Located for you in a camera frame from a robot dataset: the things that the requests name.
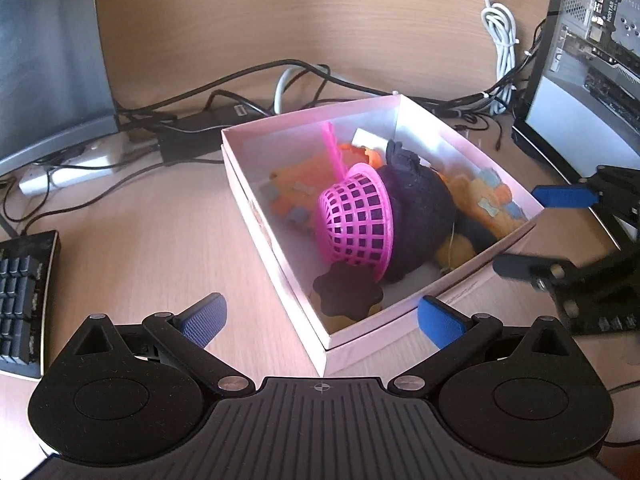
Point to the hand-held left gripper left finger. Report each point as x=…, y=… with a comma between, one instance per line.
x=205, y=317

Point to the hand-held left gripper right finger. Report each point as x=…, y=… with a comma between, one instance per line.
x=440, y=322

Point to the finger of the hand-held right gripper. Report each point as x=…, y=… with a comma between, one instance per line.
x=520, y=266
x=565, y=196

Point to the orange patched plush toy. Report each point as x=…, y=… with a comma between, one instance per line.
x=480, y=195
x=305, y=170

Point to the pink cardboard box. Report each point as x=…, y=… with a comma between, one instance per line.
x=350, y=355

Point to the black flower cookie toy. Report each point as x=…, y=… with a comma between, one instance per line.
x=345, y=287

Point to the pink plastic basket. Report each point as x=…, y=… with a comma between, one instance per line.
x=389, y=232

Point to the black plush ball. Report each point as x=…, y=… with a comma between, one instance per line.
x=420, y=210

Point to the black keyboard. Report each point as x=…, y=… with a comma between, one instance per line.
x=25, y=300

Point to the black power adapter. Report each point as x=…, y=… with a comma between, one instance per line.
x=200, y=135

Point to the white power strip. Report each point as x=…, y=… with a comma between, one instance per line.
x=75, y=175

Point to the small white object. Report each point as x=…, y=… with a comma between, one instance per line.
x=367, y=137

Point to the computer monitor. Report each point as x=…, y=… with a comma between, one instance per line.
x=45, y=60

